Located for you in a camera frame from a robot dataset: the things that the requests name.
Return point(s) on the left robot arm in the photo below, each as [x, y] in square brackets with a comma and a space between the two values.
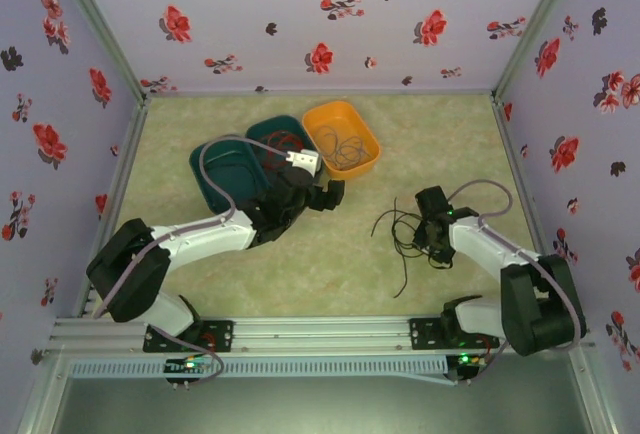
[210, 236]

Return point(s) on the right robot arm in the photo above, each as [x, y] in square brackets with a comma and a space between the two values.
[480, 244]

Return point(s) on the teal plastic bin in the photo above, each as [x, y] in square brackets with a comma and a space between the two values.
[275, 126]
[225, 189]

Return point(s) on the orange plastic bin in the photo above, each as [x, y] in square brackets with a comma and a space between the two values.
[345, 116]

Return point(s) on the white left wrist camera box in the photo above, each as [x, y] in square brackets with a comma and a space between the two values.
[305, 160]

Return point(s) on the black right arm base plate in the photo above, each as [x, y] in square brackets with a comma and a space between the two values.
[425, 334]

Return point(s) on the aluminium table side rail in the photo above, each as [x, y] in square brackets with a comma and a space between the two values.
[127, 154]
[512, 154]

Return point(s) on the aluminium table end rail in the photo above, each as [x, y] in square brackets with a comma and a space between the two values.
[320, 92]

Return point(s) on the aluminium mounting rail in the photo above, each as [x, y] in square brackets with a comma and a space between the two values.
[320, 334]

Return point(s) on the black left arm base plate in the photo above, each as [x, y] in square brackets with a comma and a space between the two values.
[220, 336]

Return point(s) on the aluminium lower frame bar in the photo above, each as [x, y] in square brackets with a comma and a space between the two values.
[592, 394]
[42, 394]

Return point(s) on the aluminium frame post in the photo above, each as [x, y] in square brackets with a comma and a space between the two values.
[95, 19]
[540, 19]

